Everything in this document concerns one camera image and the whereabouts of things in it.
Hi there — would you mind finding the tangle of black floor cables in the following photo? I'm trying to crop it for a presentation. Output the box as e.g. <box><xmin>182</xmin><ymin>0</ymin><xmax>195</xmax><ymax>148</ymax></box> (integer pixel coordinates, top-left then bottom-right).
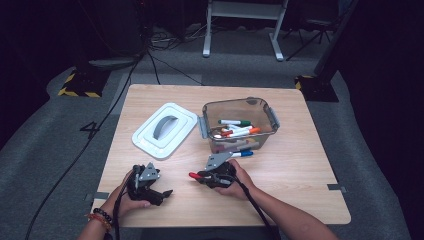
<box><xmin>148</xmin><ymin>23</ymin><xmax>208</xmax><ymax>46</ymax></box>

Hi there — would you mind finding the person's left hand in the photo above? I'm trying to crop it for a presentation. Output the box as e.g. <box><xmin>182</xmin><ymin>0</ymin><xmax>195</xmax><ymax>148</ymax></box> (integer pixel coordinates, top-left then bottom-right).
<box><xmin>114</xmin><ymin>169</ymin><xmax>153</xmax><ymax>218</ymax></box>

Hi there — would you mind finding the black bead bracelet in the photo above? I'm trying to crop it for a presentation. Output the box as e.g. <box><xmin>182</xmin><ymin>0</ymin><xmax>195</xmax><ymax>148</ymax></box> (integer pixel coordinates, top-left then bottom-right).
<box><xmin>92</xmin><ymin>207</ymin><xmax>114</xmax><ymax>224</ymax></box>

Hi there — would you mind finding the white container lid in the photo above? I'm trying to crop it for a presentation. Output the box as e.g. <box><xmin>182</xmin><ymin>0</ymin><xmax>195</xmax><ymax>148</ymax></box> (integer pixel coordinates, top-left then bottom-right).
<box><xmin>131</xmin><ymin>102</ymin><xmax>199</xmax><ymax>160</ymax></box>

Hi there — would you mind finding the long black floor cable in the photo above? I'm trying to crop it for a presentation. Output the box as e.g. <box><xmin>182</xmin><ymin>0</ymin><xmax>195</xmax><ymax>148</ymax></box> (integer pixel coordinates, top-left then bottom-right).
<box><xmin>24</xmin><ymin>49</ymin><xmax>149</xmax><ymax>240</ymax></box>

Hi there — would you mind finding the grey floor plate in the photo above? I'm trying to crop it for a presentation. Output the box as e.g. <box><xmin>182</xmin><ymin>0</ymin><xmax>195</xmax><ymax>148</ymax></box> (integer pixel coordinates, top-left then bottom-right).
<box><xmin>88</xmin><ymin>57</ymin><xmax>138</xmax><ymax>70</ymax></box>

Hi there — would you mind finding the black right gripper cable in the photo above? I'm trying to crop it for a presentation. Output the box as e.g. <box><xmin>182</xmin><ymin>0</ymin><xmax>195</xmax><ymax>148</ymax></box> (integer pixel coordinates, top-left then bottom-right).
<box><xmin>231</xmin><ymin>174</ymin><xmax>279</xmax><ymax>240</ymax></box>

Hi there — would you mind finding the person's right hand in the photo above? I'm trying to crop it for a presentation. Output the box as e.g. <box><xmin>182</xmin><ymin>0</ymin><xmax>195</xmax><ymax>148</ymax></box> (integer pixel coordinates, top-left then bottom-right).
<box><xmin>213</xmin><ymin>159</ymin><xmax>258</xmax><ymax>201</ymax></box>

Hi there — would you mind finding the black stand base with post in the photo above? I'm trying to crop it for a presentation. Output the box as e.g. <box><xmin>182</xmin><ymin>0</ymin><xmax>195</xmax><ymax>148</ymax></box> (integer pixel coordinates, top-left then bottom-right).
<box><xmin>294</xmin><ymin>0</ymin><xmax>360</xmax><ymax>103</ymax></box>

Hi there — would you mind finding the orange marker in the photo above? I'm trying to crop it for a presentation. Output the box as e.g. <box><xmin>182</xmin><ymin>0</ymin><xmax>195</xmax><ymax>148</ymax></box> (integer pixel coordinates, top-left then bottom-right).
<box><xmin>233</xmin><ymin>127</ymin><xmax>262</xmax><ymax>138</ymax></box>

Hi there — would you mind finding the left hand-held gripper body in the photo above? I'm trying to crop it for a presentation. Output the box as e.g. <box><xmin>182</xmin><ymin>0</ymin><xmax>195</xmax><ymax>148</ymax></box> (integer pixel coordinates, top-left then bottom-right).
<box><xmin>127</xmin><ymin>162</ymin><xmax>162</xmax><ymax>202</ymax></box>

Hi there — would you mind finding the white metal desk frame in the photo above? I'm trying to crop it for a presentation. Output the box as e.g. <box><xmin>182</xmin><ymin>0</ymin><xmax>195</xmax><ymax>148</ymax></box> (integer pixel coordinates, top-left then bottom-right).
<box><xmin>202</xmin><ymin>0</ymin><xmax>290</xmax><ymax>62</ymax></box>

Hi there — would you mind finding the black equipment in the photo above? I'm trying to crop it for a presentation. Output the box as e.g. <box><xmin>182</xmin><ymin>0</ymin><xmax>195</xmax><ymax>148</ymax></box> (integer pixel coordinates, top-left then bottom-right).
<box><xmin>76</xmin><ymin>0</ymin><xmax>151</xmax><ymax>73</ymax></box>

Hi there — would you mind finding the clear grey plastic storage box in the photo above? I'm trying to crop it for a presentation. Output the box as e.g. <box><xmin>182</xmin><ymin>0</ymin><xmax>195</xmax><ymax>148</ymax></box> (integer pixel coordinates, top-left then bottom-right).
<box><xmin>198</xmin><ymin>96</ymin><xmax>281</xmax><ymax>155</ymax></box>

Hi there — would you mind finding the black tripod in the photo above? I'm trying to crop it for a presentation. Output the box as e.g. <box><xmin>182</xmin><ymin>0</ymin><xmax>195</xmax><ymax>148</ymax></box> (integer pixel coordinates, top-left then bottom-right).
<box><xmin>284</xmin><ymin>16</ymin><xmax>338</xmax><ymax>63</ymax></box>

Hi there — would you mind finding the striped black stand base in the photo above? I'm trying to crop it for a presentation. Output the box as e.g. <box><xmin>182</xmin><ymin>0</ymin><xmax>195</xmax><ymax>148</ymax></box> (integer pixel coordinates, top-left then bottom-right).
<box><xmin>57</xmin><ymin>68</ymin><xmax>111</xmax><ymax>99</ymax></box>

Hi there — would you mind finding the orange bead bracelet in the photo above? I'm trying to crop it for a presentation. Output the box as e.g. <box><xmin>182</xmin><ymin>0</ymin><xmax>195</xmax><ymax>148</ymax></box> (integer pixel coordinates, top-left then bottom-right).
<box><xmin>86</xmin><ymin>213</ymin><xmax>113</xmax><ymax>233</ymax></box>

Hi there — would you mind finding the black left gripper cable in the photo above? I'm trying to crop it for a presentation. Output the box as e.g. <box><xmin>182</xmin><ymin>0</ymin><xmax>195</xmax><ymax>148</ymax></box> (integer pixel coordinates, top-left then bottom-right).
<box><xmin>112</xmin><ymin>164</ymin><xmax>141</xmax><ymax>240</ymax></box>

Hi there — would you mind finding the grey tape strip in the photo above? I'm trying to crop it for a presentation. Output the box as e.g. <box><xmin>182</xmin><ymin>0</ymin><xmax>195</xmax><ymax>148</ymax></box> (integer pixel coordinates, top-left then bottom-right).
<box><xmin>326</xmin><ymin>183</ymin><xmax>348</xmax><ymax>194</ymax></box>
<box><xmin>84</xmin><ymin>191</ymin><xmax>110</xmax><ymax>202</ymax></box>

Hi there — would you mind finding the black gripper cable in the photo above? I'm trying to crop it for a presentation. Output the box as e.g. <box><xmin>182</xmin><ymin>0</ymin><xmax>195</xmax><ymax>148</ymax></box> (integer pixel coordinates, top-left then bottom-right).
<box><xmin>112</xmin><ymin>164</ymin><xmax>141</xmax><ymax>240</ymax></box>
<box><xmin>231</xmin><ymin>174</ymin><xmax>279</xmax><ymax>240</ymax></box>

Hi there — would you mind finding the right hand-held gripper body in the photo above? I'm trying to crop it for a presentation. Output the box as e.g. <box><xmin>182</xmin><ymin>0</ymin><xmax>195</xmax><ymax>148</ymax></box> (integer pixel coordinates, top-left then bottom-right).
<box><xmin>199</xmin><ymin>151</ymin><xmax>238</xmax><ymax>190</ymax></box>

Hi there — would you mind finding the dark green marker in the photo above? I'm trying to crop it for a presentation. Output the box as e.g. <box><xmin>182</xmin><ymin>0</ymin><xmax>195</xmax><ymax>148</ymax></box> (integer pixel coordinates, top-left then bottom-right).
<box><xmin>218</xmin><ymin>119</ymin><xmax>252</xmax><ymax>127</ymax></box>

